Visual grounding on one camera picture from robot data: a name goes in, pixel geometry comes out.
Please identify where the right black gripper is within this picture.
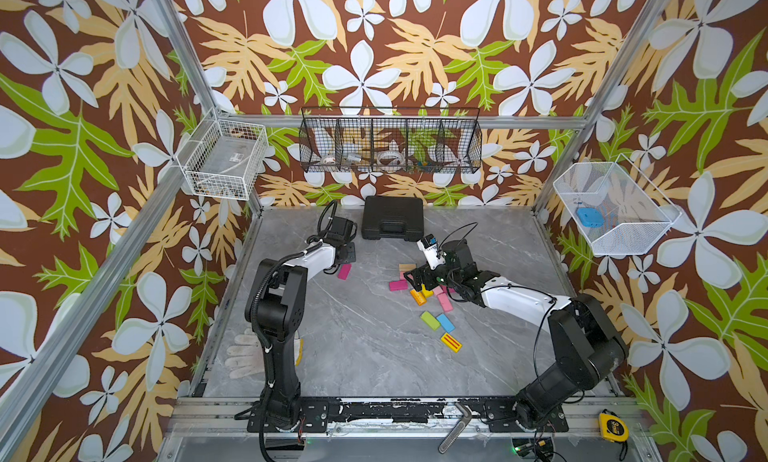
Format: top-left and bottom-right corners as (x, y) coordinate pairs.
(402, 257), (462, 291)

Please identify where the magenta block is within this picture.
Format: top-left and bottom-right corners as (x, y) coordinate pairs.
(337, 264), (352, 281)
(389, 280), (410, 292)

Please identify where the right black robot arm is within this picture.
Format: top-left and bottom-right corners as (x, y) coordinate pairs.
(404, 235), (629, 430)

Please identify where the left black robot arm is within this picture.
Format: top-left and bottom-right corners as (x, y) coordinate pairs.
(244, 216), (357, 430)

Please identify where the orange block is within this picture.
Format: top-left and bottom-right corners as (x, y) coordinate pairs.
(410, 290), (427, 306)

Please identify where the pink block lower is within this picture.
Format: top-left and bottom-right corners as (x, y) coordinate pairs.
(437, 293), (453, 313)

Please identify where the green block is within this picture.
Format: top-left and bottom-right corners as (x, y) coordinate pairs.
(420, 311), (441, 331)

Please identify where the black plastic tool case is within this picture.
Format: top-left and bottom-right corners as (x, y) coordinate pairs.
(361, 196), (425, 242)

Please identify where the blue block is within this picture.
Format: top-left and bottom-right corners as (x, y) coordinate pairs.
(436, 314), (455, 333)

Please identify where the yellow red striped block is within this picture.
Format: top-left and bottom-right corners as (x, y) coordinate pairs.
(440, 333), (462, 353)

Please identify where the white work glove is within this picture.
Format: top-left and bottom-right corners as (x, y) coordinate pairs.
(224, 329), (265, 380)

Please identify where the blue object in basket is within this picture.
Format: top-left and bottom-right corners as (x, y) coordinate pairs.
(576, 207), (605, 229)

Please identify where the white mesh basket right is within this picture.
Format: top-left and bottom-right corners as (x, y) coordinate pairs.
(554, 156), (682, 258)

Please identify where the yellow tape measure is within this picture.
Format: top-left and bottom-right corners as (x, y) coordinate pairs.
(598, 409), (630, 443)

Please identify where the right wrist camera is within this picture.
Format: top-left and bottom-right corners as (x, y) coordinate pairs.
(417, 234), (445, 270)

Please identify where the black wire basket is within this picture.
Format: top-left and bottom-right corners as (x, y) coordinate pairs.
(298, 107), (483, 174)

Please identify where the white wire basket left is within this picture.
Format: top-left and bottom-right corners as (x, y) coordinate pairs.
(177, 110), (270, 201)

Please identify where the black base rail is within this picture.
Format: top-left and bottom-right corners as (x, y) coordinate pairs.
(235, 396), (569, 433)

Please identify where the grey metal bracket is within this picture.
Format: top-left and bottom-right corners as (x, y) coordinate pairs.
(438, 402), (473, 455)

